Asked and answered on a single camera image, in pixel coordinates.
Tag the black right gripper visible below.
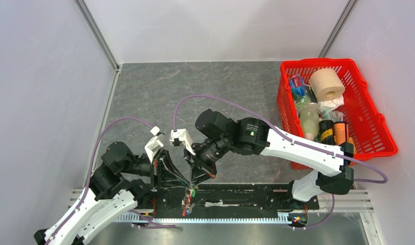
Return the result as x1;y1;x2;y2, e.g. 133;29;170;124
184;136;230;187

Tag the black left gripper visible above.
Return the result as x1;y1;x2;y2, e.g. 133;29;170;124
120;146;190;189

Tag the red grey key organizer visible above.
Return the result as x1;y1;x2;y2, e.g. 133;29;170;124
181;186;196;216

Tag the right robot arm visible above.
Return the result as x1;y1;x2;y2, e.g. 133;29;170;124
184;109;354;209

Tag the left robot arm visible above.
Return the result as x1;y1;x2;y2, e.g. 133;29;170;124
34;140;189;244

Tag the translucent plastic bottle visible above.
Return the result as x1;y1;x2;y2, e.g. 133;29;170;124
297;102;320;141

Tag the blue snack packet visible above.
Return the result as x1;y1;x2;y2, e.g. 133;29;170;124
288;75;306;100

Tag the black can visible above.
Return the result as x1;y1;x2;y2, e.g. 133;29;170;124
319;119;335;145

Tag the orange can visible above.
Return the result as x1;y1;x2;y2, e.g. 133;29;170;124
333;121;349;145

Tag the white crumpled tissue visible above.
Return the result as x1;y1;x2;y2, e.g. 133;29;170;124
318;95;344;114

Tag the beige toilet paper roll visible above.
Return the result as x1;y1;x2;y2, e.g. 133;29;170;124
309;68;345;101

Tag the red plastic basket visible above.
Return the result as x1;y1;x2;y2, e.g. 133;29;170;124
277;58;398;161

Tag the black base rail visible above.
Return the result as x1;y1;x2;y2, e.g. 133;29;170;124
135;183;320;219

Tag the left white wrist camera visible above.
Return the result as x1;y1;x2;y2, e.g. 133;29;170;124
144;126;167;164

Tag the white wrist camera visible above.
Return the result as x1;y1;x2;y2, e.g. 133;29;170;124
169;129;196;156
144;126;167;164

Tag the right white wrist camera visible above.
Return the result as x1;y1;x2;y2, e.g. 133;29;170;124
169;129;196;156

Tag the white cable duct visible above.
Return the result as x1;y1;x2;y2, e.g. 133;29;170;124
113;212;292;225

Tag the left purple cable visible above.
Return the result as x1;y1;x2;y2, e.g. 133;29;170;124
45;117;176;245

